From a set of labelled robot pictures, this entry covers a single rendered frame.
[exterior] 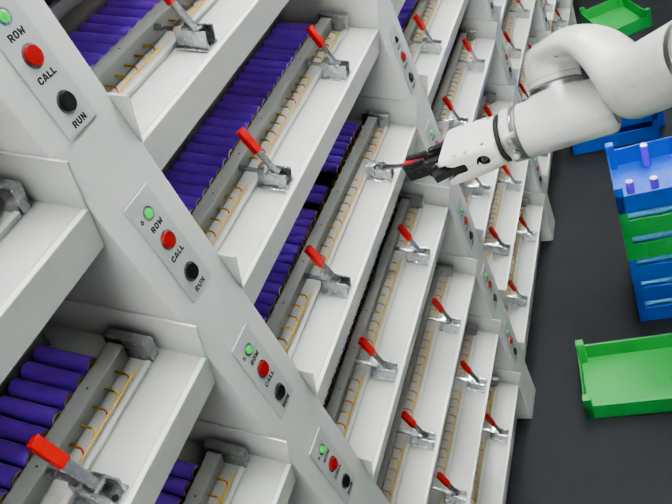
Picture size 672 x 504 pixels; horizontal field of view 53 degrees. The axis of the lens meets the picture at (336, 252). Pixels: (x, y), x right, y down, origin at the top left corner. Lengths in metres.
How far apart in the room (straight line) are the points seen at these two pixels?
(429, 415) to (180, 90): 0.80
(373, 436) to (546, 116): 0.53
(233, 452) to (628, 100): 0.62
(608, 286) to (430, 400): 1.01
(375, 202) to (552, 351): 1.06
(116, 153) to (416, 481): 0.81
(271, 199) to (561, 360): 1.33
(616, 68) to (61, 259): 0.65
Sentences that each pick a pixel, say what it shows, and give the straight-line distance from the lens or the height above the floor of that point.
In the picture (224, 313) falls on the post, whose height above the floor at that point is 1.16.
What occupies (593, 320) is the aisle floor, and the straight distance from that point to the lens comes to 2.12.
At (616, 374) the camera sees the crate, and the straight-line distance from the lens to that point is 1.98.
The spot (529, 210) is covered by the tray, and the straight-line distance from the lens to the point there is 2.27.
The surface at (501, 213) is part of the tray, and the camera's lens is 1.96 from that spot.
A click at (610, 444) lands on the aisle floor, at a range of 1.87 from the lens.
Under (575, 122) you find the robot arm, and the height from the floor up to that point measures 1.03.
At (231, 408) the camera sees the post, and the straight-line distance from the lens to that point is 0.78.
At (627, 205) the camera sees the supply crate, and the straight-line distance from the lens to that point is 1.80.
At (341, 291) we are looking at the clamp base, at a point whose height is 0.97.
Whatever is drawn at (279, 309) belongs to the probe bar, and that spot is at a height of 1.00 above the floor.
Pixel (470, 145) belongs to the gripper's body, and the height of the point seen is 1.01.
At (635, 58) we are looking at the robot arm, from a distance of 0.88.
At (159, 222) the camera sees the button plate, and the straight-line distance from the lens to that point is 0.67.
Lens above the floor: 1.57
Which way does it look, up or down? 35 degrees down
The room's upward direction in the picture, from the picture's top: 29 degrees counter-clockwise
